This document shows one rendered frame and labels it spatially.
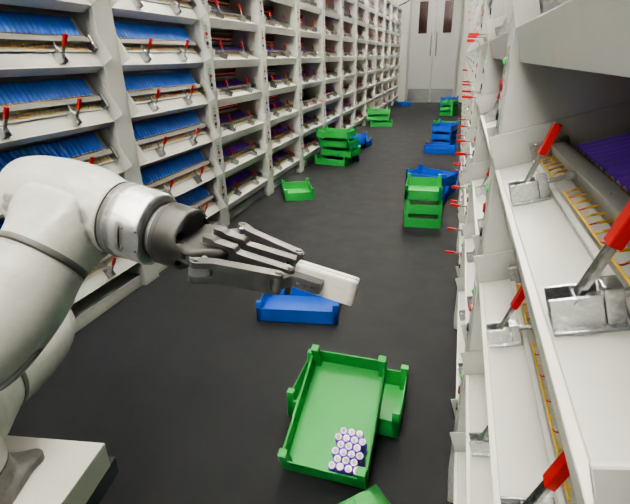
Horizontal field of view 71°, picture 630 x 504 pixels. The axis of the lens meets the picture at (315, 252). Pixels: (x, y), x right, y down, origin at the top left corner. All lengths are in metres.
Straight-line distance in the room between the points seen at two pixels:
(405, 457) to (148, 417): 0.69
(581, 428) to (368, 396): 0.99
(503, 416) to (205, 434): 0.89
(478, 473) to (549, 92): 0.54
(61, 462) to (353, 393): 0.67
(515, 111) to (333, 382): 0.82
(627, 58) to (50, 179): 0.53
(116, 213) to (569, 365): 0.45
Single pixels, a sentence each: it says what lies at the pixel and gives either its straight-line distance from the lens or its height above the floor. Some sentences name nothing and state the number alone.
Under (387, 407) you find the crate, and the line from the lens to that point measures 1.32.
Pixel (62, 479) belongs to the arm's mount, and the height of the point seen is 0.26.
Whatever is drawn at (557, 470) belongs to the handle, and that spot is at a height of 0.62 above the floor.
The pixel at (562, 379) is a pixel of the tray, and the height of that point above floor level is 0.73.
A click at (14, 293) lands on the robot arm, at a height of 0.68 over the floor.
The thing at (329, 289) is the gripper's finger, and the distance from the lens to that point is 0.49.
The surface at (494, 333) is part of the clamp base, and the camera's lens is 0.63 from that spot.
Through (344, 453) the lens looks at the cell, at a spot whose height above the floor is 0.08.
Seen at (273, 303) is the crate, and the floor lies 0.00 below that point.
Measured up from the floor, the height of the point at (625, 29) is 0.90.
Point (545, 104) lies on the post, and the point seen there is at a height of 0.83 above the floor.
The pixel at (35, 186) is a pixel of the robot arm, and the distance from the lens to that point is 0.59.
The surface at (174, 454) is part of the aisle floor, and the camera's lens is 1.26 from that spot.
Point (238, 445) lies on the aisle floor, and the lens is 1.24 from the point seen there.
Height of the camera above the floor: 0.89
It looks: 24 degrees down
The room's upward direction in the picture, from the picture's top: 1 degrees counter-clockwise
